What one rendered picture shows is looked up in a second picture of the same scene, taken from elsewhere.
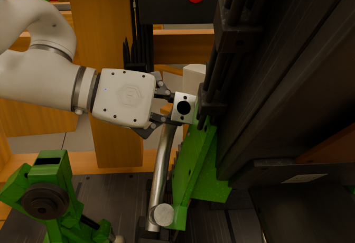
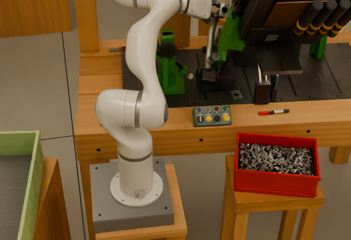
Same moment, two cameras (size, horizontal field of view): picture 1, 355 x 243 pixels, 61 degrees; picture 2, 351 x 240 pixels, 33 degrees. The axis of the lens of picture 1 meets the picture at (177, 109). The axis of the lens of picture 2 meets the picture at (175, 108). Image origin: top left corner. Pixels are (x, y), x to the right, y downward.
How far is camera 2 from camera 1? 1.95 m
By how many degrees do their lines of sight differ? 11
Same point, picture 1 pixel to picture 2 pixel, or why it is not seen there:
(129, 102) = (202, 8)
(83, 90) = (184, 3)
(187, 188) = (226, 43)
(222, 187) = (241, 44)
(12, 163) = (103, 45)
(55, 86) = not seen: hidden behind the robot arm
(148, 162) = (192, 44)
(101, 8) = not seen: outside the picture
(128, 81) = not seen: outside the picture
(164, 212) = (216, 55)
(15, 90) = not seen: hidden behind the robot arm
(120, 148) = (176, 34)
